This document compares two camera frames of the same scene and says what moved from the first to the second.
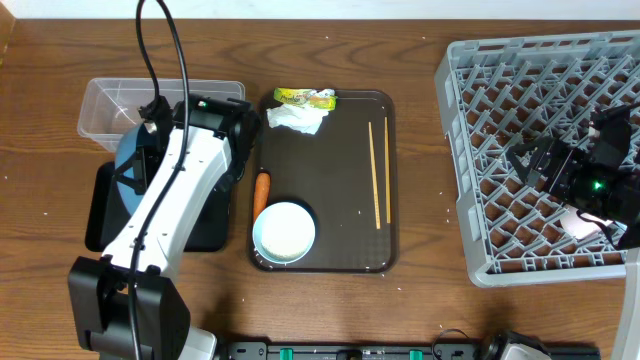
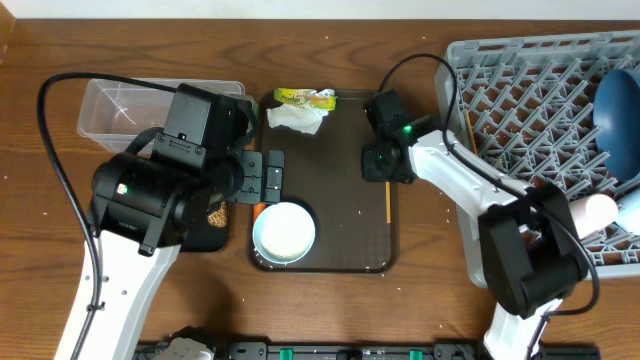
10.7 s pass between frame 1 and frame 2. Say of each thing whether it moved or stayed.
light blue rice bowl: stayed
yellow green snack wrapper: stayed
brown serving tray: stayed
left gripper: moved
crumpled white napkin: stayed
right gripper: moved
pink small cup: stayed
